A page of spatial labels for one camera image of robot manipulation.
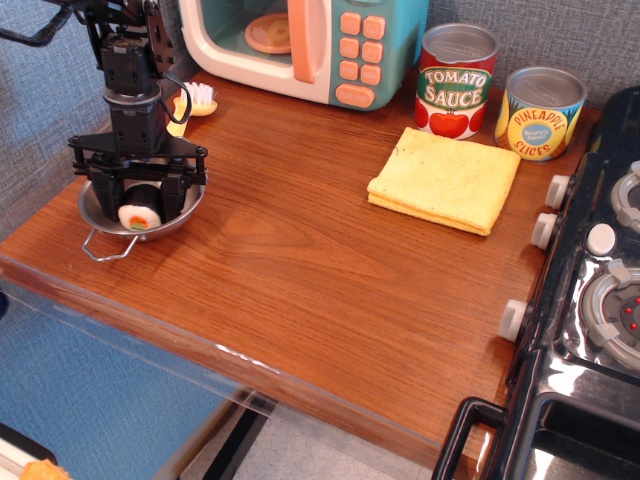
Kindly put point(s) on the tomato sauce can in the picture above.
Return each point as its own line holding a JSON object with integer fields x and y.
{"x": 454, "y": 78}

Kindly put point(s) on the steel bowl with handles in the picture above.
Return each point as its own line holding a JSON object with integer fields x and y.
{"x": 90, "y": 210}

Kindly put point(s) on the yellow dish brush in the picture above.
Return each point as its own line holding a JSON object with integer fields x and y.
{"x": 196, "y": 100}

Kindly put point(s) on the black toy stove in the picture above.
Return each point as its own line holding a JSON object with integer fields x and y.
{"x": 572, "y": 409}

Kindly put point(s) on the teal toy microwave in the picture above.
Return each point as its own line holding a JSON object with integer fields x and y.
{"x": 350, "y": 54}

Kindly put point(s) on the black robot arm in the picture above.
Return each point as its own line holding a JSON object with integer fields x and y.
{"x": 135, "y": 54}

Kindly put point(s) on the pineapple slices can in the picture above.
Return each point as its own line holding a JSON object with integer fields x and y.
{"x": 539, "y": 112}

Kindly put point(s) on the orange plate in microwave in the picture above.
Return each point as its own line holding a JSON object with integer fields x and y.
{"x": 269, "y": 34}

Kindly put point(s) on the plush sushi roll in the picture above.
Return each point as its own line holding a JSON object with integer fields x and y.
{"x": 141, "y": 208}

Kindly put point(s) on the folded yellow towel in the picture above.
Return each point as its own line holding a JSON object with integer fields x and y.
{"x": 455, "y": 183}

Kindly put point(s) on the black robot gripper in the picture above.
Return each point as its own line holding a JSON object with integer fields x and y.
{"x": 139, "y": 146}

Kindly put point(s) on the orange plush object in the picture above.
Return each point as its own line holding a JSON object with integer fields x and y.
{"x": 43, "y": 470}

